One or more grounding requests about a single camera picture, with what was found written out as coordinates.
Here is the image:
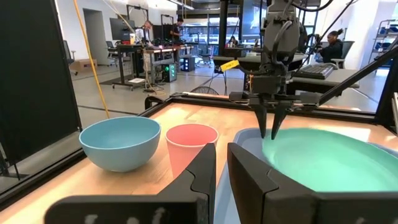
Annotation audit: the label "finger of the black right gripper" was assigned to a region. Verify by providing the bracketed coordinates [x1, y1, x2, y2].
[271, 105, 290, 140]
[253, 105, 268, 139]

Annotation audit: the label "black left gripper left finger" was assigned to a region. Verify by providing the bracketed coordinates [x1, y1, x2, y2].
[44, 142, 217, 224]

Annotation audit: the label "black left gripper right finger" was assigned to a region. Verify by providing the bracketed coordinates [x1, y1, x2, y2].
[228, 142, 398, 224]

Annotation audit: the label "pink cup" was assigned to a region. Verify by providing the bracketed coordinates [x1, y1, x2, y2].
[165, 123, 220, 180]

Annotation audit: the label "blue bowl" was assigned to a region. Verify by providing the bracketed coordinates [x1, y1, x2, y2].
[78, 116, 162, 173]

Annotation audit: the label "blue plastic tray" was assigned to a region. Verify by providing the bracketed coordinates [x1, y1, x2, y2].
[214, 127, 398, 224]

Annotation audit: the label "grey desk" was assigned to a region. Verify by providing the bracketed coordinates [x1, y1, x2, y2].
[287, 68, 361, 95]
[213, 52, 308, 71]

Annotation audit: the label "black keyboard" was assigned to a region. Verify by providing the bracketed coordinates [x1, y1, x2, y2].
[294, 63, 339, 80]

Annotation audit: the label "yellow label tag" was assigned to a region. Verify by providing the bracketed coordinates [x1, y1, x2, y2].
[220, 59, 241, 73]

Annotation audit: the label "black floor fan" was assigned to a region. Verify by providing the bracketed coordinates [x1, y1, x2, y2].
[190, 86, 220, 96]

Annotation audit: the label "teal plate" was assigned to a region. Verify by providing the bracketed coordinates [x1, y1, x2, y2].
[261, 128, 398, 193]

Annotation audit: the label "black computer tower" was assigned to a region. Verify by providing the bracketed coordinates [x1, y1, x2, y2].
[181, 55, 197, 73]

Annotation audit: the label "black office chair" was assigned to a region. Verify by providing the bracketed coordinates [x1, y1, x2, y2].
[331, 40, 356, 70]

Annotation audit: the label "computer tower green lights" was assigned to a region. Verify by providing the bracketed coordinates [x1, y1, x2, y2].
[161, 63, 178, 83]

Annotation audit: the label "metal shelving rack blue bins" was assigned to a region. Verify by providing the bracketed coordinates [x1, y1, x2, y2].
[368, 18, 398, 68]

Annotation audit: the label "black standing desk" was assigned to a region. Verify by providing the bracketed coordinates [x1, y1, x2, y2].
[115, 43, 194, 91]

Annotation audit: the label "black computer monitor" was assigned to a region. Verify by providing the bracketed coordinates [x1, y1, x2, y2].
[109, 17, 136, 42]

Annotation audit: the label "small cardboard box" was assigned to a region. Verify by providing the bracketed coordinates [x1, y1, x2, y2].
[70, 58, 98, 72]

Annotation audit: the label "dark office chair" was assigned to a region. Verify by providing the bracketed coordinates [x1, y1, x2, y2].
[63, 39, 79, 77]

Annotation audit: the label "black partition panel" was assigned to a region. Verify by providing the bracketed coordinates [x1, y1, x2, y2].
[0, 0, 82, 166]

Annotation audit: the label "black aluminium table frame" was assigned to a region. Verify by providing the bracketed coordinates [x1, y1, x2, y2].
[0, 37, 398, 212]

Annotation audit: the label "black vertical post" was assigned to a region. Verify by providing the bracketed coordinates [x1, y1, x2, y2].
[218, 0, 230, 57]

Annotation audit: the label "yellow hanging cable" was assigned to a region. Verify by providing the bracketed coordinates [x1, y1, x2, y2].
[73, 0, 111, 119]

